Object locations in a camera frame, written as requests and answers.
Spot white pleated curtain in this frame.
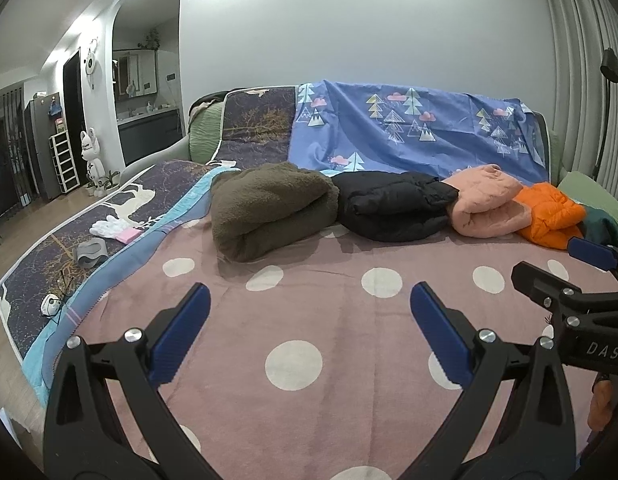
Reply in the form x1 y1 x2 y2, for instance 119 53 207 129
536 0 618 201

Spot blue tree-print sheet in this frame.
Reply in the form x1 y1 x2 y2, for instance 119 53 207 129
288 79 547 186

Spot white shelf rack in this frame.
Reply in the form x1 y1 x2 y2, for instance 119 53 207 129
50 134 80 195

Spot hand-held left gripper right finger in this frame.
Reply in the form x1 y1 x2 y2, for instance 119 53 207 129
409 282 580 480

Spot dark green garment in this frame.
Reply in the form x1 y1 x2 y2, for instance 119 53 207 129
581 207 618 248

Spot grey refrigerator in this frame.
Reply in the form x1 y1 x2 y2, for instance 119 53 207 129
24 92 62 201

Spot black puffer jacket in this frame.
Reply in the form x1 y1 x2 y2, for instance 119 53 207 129
331 170 460 243

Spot white gloves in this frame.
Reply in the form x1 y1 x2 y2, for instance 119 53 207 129
89 215 132 238

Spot orange puffer jacket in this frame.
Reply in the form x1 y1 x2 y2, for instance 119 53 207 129
514 182 587 251

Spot brown fleece jacket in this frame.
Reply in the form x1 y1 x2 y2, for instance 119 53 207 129
209 162 340 263

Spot wall mirror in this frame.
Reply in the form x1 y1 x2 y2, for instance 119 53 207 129
113 50 157 103

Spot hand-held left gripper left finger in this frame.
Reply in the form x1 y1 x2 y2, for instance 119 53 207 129
43 282 220 480

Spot person's right hand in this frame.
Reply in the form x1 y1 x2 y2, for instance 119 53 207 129
589 374 614 433

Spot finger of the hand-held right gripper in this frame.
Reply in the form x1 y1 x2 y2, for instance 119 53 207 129
568 236 618 273
511 261 592 323

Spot pink polka-dot blanket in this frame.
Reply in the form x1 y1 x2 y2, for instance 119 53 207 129
49 167 618 480

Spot dark vanity cabinet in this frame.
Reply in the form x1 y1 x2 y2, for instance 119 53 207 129
118 109 184 166

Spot small grey cloth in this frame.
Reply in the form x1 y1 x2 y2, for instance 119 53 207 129
75 239 110 267

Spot black slatted door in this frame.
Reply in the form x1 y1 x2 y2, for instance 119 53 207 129
0 87 26 221

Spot white animal statue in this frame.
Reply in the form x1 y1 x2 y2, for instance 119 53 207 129
80 127 107 191

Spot pink puffer jacket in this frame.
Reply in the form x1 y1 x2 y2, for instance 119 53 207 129
441 164 534 238

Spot dark deer-print blanket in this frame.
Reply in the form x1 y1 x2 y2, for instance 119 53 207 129
0 86 297 406

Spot black floor lamp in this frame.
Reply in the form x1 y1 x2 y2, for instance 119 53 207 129
594 48 618 181

